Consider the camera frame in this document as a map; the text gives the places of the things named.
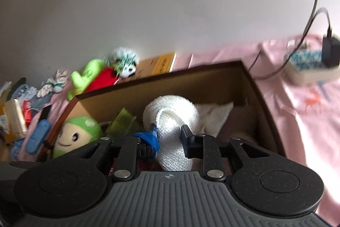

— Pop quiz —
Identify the white fluffy towel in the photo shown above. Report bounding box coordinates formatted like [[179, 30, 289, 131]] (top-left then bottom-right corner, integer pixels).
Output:
[[143, 95, 233, 172]]

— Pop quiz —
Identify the green bean plush doll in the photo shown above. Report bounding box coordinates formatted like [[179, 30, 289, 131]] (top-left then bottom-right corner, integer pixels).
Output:
[[52, 116, 103, 158]]

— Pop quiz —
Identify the green knitted sock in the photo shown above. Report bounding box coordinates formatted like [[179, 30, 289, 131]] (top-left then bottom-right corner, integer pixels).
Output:
[[105, 108, 144, 141]]

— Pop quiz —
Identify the brown cardboard box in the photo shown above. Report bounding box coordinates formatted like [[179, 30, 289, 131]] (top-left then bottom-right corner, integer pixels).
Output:
[[37, 60, 286, 161]]

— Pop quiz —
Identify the yellow brown book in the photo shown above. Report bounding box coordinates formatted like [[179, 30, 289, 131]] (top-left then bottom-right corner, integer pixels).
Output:
[[134, 52, 176, 79]]

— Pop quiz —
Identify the red plush cushion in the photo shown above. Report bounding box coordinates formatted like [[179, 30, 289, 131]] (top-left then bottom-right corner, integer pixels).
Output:
[[84, 67, 119, 93]]

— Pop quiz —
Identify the white green fluffy plush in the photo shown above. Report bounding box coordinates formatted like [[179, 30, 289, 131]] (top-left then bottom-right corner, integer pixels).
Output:
[[105, 47, 139, 78]]

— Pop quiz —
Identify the lime green plush toy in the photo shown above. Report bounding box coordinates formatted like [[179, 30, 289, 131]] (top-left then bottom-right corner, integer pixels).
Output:
[[67, 59, 106, 101]]

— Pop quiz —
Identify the black smartphone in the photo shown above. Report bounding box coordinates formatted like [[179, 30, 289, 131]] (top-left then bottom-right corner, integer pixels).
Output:
[[39, 105, 52, 121]]

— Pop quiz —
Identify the blue glasses case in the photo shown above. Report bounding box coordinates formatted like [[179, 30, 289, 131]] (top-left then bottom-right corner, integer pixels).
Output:
[[25, 119, 51, 155]]

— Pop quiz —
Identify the red small packet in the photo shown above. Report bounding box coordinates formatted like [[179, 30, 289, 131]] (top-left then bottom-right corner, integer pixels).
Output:
[[23, 100, 32, 127]]

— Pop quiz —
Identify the white power strip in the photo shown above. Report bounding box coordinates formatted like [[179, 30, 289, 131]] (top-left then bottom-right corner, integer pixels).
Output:
[[283, 50, 339, 86]]

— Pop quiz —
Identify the black charger adapter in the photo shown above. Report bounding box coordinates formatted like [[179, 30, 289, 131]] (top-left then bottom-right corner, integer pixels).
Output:
[[322, 27, 340, 68]]

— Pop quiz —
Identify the black charger cable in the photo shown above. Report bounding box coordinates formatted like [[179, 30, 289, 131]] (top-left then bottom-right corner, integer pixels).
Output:
[[246, 7, 333, 81]]

